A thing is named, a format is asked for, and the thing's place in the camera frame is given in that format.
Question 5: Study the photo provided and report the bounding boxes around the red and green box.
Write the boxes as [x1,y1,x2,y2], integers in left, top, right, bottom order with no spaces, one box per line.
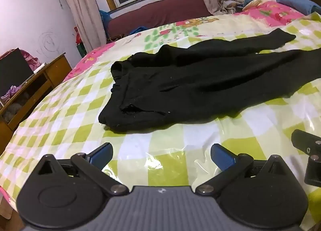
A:
[74,27,87,58]

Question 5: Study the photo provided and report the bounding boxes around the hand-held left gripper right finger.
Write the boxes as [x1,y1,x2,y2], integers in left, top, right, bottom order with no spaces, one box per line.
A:
[195,143,292,195]

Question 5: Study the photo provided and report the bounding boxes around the wooden desk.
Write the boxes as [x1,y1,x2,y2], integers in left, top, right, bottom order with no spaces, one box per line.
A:
[0,53,73,147]

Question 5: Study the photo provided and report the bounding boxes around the purple cloth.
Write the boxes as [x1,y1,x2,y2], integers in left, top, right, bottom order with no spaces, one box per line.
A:
[1,85,22,102]

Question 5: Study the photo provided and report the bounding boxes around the blue bag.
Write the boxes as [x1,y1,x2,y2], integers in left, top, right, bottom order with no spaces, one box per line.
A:
[99,9,112,39]

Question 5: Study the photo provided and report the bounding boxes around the black pants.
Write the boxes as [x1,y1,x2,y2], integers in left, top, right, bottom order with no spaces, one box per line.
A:
[98,28,321,133]

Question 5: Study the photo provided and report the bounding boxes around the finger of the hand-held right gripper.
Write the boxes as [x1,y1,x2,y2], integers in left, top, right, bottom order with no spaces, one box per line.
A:
[291,129,321,187]

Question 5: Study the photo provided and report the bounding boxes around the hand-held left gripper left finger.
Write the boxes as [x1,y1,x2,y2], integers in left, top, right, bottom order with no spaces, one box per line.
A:
[33,142,130,197]

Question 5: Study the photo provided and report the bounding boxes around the black monitor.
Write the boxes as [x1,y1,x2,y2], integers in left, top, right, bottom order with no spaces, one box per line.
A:
[0,48,35,98]

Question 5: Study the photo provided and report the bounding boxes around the dark red headboard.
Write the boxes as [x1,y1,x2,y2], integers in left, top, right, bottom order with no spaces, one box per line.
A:
[106,0,214,39]

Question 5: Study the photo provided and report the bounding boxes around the checkered floral bed sheet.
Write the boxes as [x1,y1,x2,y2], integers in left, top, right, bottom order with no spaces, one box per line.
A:
[0,0,321,231]

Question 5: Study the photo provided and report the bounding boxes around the pink cloth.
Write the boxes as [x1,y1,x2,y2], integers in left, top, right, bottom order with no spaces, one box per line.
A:
[18,49,42,72]

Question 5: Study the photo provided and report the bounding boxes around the white basket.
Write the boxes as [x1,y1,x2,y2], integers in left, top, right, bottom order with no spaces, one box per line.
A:
[223,6,238,16]

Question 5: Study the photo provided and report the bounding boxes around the blue pillow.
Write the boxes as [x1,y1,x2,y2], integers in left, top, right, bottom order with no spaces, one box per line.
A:
[276,0,321,16]

